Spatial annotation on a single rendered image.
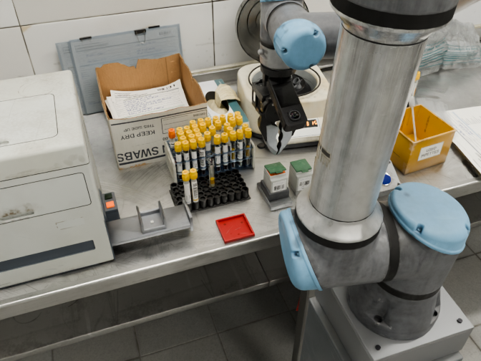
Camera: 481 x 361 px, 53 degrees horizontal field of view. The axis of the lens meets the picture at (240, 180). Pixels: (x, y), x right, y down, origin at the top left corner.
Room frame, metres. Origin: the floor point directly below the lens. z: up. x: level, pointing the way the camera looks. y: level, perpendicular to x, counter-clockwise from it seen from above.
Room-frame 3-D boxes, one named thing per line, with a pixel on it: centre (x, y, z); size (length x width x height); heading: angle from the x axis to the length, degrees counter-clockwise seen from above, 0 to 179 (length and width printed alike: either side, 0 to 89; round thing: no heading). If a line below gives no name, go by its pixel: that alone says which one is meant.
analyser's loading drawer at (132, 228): (0.71, 0.21, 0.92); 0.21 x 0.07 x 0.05; 109
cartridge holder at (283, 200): (0.84, -0.08, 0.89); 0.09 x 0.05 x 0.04; 20
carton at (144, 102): (1.11, 0.24, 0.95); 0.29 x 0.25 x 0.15; 19
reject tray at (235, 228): (0.73, 0.01, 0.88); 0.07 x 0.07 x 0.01; 19
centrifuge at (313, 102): (1.17, -0.12, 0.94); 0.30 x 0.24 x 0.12; 10
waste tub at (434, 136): (1.00, -0.44, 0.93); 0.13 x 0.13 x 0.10; 24
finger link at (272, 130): (0.86, -0.06, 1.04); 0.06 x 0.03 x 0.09; 20
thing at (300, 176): (0.87, -0.14, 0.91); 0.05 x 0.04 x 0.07; 19
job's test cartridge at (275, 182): (0.84, -0.08, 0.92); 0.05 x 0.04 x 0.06; 20
